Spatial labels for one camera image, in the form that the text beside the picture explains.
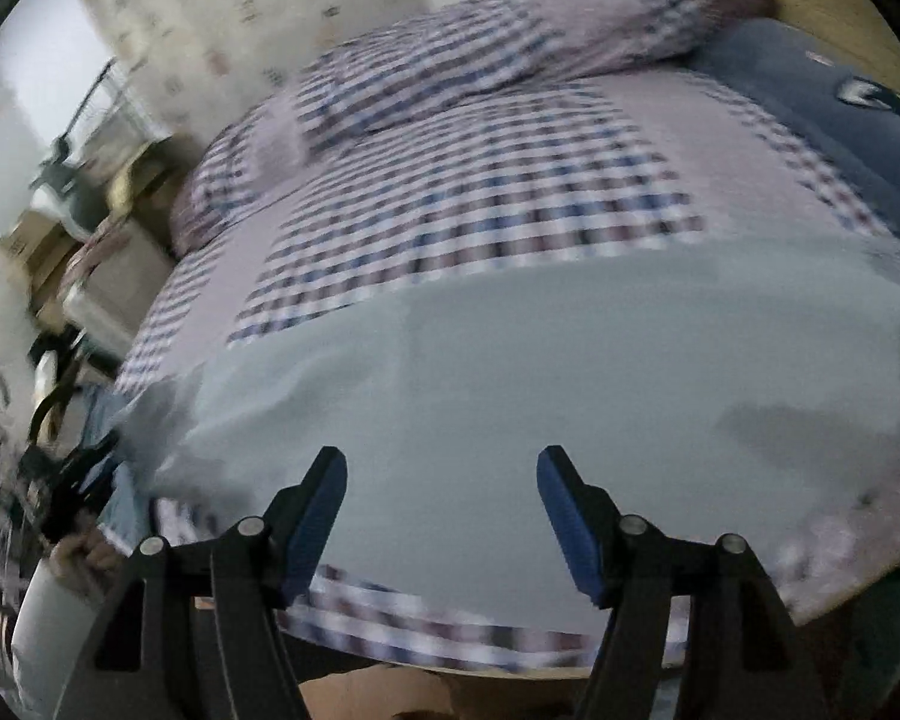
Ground person's left forearm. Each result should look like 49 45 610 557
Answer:
9 562 125 720

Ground wooden headboard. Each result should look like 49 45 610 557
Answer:
746 0 900 125

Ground person's left hand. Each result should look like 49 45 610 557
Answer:
49 526 132 595

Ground folded checkered quilt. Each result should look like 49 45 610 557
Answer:
171 0 779 256

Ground checkered bed sheet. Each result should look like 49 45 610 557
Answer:
109 64 900 674

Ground black metal clothes rack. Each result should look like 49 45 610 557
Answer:
34 56 162 233

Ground fruit print curtain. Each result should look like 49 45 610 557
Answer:
75 0 437 147

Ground light grey hooded sweatshirt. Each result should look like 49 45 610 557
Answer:
120 234 900 635

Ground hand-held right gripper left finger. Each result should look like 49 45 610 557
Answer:
52 446 348 720

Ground dark blue plush pillow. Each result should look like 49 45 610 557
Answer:
688 15 900 275

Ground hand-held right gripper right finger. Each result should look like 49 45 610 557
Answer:
536 445 833 720

